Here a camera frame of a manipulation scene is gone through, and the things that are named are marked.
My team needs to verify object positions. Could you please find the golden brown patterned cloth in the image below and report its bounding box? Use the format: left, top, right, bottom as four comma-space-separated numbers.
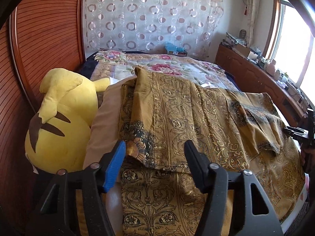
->
119, 67, 305, 235

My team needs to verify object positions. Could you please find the yellow plush toy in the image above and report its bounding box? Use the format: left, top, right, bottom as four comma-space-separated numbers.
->
25, 68, 112, 174

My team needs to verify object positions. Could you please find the brown wooden sideboard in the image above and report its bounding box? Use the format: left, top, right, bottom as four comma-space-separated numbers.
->
215, 44, 307, 127

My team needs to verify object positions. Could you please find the beige folded cloth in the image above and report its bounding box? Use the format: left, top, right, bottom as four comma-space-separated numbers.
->
83, 76, 137, 168

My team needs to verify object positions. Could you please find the cardboard box on sideboard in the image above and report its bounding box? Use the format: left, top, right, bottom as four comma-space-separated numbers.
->
233, 44, 250, 58

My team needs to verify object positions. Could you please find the stack of papers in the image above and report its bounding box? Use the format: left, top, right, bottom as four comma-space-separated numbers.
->
225, 32, 247, 47

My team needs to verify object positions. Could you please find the blue item in box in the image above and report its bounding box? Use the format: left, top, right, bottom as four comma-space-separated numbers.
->
163, 42, 187, 56

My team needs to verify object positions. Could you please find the floral quilt on bed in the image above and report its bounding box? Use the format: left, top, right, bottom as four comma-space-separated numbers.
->
87, 50, 239, 91

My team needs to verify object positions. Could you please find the white curtain with circles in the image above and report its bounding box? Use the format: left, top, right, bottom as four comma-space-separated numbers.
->
83, 0, 224, 58

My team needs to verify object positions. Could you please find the brown wooden wardrobe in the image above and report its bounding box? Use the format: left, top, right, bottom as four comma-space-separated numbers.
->
1, 0, 85, 230

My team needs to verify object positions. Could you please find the window with brown frame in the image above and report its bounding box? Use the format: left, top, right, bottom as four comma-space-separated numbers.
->
266, 0, 314, 102

